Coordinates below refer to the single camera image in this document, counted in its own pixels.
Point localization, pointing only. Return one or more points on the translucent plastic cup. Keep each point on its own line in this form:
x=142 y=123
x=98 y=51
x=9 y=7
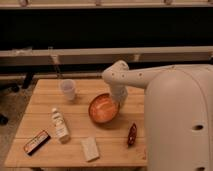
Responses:
x=68 y=87

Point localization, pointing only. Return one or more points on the white plastic bottle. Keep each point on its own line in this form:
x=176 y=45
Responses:
x=61 y=129

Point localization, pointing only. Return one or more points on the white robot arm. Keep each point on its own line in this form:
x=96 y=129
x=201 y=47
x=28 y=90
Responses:
x=178 y=112

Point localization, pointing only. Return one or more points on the grey metal rail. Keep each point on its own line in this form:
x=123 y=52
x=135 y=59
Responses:
x=27 y=57

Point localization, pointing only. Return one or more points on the wooden table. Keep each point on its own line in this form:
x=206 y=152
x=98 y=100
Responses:
x=111 y=138

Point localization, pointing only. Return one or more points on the orange ceramic bowl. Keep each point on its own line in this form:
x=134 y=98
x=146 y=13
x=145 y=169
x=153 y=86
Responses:
x=102 y=109

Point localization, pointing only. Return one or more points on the dark rectangular snack box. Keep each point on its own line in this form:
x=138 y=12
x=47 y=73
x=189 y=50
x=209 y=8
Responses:
x=35 y=143

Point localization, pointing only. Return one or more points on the white sponge block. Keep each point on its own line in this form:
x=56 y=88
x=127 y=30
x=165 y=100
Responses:
x=90 y=149

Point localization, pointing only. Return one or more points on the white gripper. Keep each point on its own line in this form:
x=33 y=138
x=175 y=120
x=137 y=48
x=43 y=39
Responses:
x=119 y=94

